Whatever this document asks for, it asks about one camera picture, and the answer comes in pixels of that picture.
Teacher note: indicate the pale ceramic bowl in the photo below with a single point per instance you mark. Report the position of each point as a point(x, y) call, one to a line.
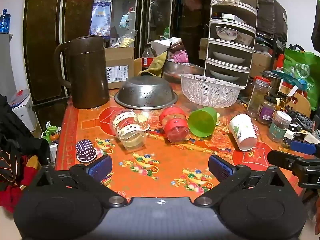
point(246, 39)

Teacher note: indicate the purple polka dot cup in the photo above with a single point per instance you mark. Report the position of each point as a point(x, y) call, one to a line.
point(85, 150)

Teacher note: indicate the white paper cup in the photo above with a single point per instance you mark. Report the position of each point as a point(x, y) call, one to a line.
point(242, 131)

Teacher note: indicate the metal basin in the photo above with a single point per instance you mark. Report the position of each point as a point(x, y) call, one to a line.
point(182, 71)

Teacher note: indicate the metal colander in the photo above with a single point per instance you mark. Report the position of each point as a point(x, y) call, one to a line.
point(146, 91)

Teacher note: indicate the green shopping bag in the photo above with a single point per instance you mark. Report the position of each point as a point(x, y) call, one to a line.
point(305, 72)

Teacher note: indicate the white cardboard box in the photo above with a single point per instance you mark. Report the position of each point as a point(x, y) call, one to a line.
point(25, 112)

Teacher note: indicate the white tiered dish rack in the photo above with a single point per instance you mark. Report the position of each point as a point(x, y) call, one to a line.
point(251, 17)

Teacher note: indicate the floral ceramic bowl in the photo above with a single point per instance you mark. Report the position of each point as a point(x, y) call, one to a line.
point(226, 33)

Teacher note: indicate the white plastic basket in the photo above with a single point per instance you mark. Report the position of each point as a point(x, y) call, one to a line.
point(210, 91)

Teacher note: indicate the yellow green cloth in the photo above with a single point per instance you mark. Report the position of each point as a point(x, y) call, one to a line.
point(156, 66)

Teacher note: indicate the clear bag of pasta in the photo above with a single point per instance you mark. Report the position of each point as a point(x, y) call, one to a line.
point(125, 41)

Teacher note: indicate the red clear plastic cup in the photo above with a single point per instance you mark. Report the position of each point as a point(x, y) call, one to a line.
point(175, 125)

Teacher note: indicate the white plastic bag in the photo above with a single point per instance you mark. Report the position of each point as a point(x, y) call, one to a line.
point(162, 45)

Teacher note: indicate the clear labelled plastic cup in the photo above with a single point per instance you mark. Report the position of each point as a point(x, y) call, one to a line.
point(127, 130)

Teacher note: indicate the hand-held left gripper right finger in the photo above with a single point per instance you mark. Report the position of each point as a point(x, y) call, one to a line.
point(220, 167)

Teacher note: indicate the blue white snack bag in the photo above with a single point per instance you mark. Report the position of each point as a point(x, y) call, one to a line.
point(100, 17)

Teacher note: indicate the tall red lidded glass jar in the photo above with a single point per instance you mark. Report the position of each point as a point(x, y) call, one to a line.
point(258, 100)

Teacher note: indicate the green toy figure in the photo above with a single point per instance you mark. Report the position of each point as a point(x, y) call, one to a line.
point(51, 133)

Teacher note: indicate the small purple labelled jar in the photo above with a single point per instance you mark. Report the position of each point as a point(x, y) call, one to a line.
point(267, 111)

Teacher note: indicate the black bag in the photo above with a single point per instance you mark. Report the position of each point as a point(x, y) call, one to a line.
point(271, 17)

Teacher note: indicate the white plate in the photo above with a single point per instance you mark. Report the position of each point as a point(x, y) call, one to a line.
point(228, 58)
point(223, 75)

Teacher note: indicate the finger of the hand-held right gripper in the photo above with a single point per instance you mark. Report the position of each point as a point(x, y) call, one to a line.
point(303, 147)
point(282, 158)

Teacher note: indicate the brown plastic pitcher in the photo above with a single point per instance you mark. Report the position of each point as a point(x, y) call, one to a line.
point(87, 75)

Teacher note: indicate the cola bottle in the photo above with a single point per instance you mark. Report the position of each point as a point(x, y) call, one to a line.
point(147, 58)

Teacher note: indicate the orange printed tablecloth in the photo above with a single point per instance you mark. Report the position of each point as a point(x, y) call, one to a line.
point(162, 156)

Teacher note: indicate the pink cloth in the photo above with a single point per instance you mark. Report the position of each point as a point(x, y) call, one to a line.
point(180, 57)

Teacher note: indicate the white lidded glass jar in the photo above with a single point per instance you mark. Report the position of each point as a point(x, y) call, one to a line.
point(279, 127)

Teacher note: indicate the dark clothing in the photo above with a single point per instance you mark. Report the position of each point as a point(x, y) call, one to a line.
point(15, 135)

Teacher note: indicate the green plastic cup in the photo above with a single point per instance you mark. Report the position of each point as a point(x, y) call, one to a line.
point(202, 121)

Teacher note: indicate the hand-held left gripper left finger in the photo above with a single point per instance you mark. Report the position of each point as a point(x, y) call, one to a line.
point(100, 168)

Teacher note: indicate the red cloth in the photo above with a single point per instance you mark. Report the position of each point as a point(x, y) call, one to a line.
point(11, 195)

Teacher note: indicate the blue water bottle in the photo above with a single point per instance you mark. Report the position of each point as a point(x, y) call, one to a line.
point(5, 21)

